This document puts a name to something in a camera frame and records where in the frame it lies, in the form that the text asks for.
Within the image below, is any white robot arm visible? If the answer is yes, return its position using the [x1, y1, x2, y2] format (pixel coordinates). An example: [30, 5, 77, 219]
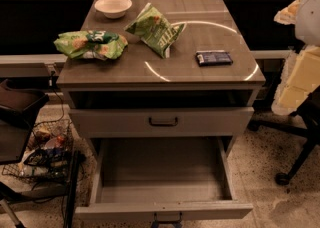
[271, 0, 320, 115]

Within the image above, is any middle grey drawer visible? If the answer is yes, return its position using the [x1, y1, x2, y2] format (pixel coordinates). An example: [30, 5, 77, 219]
[69, 107, 253, 138]

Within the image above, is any grey drawer cabinet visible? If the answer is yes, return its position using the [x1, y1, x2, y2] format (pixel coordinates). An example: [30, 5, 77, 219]
[57, 0, 265, 150]

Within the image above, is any open bottom grey drawer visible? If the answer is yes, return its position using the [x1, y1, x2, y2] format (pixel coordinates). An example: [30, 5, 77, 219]
[76, 137, 253, 221]

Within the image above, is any dark blue snack packet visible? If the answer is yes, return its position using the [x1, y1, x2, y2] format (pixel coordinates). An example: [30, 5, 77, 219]
[195, 50, 233, 67]

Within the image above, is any green chip bag centre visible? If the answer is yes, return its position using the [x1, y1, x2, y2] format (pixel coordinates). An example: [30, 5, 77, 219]
[124, 3, 186, 59]

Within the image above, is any green chip bag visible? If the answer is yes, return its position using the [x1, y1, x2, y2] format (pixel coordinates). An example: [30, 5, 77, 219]
[54, 30, 128, 61]
[124, 3, 186, 59]

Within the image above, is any green chip bag left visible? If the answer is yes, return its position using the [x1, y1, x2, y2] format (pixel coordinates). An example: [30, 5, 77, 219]
[54, 30, 128, 61]

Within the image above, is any white ceramic bowl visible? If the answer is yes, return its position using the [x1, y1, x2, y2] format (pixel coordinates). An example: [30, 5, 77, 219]
[94, 0, 132, 19]

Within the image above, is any black chair left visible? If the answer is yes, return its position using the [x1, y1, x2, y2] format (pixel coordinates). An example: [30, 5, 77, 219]
[0, 78, 51, 228]

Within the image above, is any black office chair right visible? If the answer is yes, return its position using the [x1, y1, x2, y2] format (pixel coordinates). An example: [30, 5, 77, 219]
[248, 86, 320, 186]

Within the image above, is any black cable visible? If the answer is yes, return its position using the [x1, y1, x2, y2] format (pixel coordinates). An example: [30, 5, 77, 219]
[29, 71, 68, 140]

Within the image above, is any wire basket with items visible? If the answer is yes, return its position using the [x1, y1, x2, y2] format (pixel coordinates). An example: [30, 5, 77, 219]
[2, 119, 73, 183]

